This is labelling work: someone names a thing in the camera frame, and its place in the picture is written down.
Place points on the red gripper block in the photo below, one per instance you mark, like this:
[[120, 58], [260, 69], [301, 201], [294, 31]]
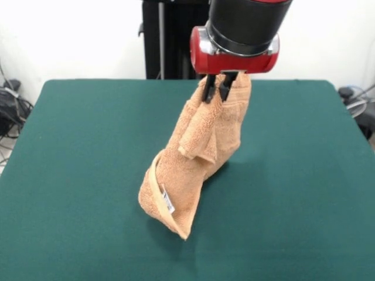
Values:
[[234, 63]]

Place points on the tan terry towel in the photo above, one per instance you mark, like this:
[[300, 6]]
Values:
[[205, 146]]

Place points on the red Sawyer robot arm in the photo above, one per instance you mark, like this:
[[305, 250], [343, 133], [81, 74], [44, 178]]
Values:
[[249, 23]]

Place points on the small black plug box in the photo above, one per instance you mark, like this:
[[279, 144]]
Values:
[[346, 92]]

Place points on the dark green table cloth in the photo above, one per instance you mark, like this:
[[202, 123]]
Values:
[[73, 146]]

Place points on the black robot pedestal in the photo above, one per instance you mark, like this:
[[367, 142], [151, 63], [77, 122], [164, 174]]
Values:
[[170, 44]]

